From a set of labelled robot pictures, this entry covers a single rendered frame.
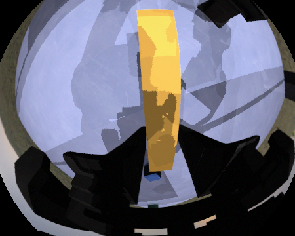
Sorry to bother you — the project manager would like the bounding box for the yellow bar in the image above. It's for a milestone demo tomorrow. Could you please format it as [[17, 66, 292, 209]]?
[[137, 10, 181, 171]]

